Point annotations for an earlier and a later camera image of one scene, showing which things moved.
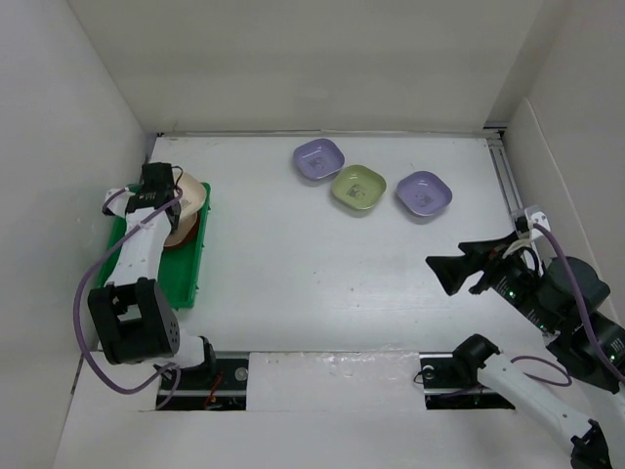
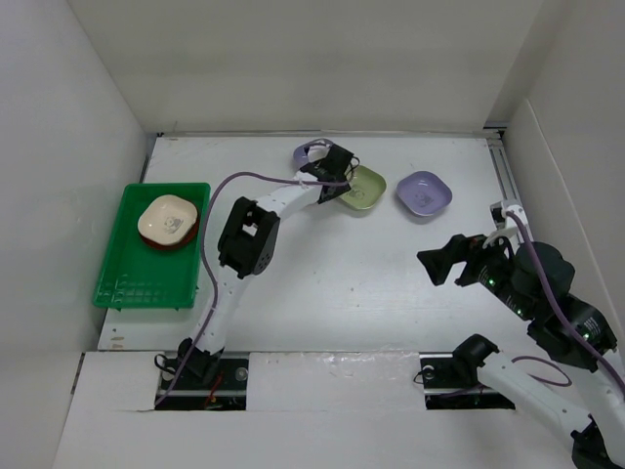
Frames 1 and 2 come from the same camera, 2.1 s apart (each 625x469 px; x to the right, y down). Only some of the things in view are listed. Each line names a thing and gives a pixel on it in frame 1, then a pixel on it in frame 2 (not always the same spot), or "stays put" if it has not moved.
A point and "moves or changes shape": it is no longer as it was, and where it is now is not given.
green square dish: x=358 y=186 stays put
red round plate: x=188 y=238 stays put
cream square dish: x=192 y=192 moves or changes shape
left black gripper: x=175 y=224 → x=340 y=190
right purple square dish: x=424 y=192 stays put
